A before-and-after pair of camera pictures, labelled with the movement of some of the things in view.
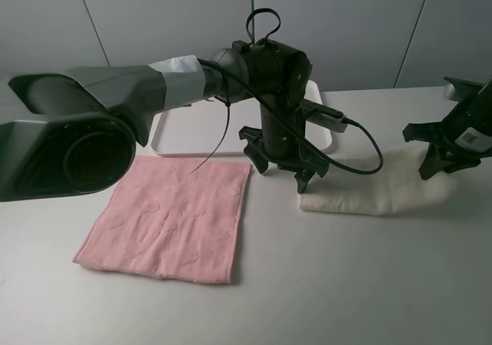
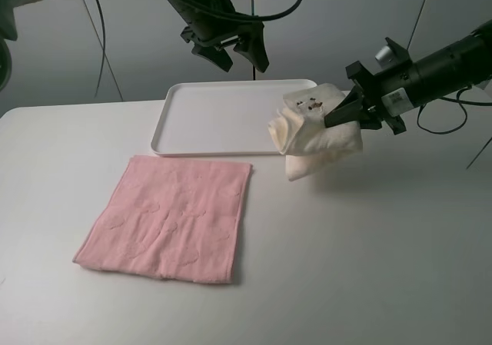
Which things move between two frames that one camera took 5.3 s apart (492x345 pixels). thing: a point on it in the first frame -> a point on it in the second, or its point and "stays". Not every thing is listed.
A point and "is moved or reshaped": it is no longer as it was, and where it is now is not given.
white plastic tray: [212, 127] stays
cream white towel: [397, 187] is moved or reshaped
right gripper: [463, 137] -> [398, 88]
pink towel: [168, 217] stays
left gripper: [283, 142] -> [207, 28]
